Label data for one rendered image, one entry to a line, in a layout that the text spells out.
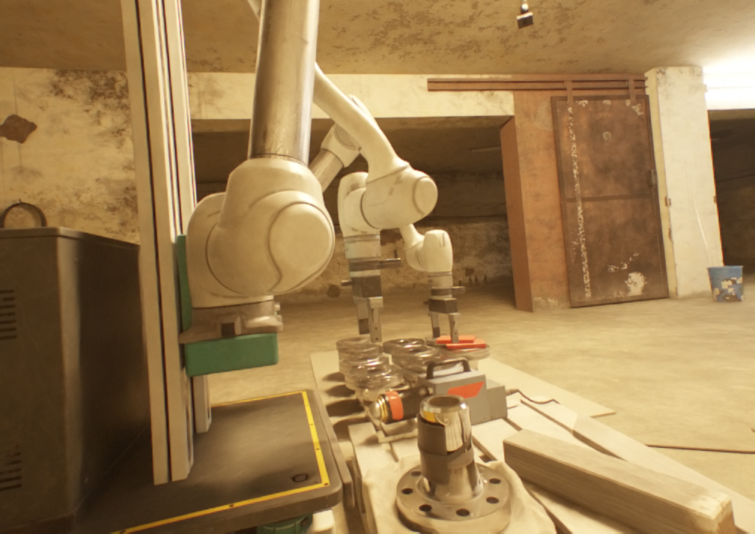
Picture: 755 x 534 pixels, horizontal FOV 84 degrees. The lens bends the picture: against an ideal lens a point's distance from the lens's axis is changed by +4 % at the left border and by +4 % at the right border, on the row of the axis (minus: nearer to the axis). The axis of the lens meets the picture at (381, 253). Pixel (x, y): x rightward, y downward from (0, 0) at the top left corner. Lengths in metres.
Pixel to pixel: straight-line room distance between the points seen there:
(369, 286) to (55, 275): 0.58
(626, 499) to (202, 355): 0.89
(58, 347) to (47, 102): 4.70
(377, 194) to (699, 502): 0.85
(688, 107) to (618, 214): 1.68
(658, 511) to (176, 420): 0.98
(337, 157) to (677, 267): 5.40
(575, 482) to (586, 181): 4.95
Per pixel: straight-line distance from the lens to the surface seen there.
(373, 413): 1.46
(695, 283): 6.62
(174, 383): 1.00
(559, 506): 1.18
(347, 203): 0.97
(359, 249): 0.97
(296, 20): 0.81
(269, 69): 0.77
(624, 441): 1.48
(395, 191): 0.83
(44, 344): 0.94
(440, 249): 1.47
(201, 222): 0.83
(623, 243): 6.08
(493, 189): 11.30
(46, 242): 0.94
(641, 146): 6.47
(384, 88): 5.19
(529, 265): 5.37
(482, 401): 1.59
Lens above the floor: 0.72
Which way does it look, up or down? 2 degrees up
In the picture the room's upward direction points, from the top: 5 degrees counter-clockwise
